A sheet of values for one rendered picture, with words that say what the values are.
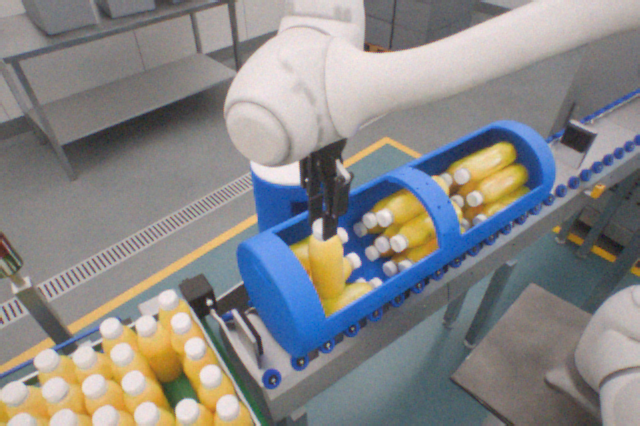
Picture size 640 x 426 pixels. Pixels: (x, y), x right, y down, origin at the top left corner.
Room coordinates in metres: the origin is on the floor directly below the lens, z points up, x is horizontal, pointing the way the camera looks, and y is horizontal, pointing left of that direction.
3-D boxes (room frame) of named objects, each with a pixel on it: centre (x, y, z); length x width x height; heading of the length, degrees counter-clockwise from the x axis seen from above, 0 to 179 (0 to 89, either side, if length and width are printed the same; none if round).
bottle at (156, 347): (0.49, 0.37, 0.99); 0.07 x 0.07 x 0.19
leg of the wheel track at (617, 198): (1.64, -1.53, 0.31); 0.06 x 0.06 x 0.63; 35
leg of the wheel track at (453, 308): (1.19, -0.65, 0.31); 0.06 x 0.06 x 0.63; 35
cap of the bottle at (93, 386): (0.36, 0.43, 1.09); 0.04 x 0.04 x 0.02
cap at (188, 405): (0.31, 0.24, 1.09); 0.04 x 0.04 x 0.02
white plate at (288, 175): (1.17, 0.09, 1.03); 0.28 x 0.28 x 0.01
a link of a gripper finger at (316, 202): (0.59, 0.01, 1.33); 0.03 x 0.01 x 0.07; 125
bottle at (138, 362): (0.42, 0.40, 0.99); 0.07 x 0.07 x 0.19
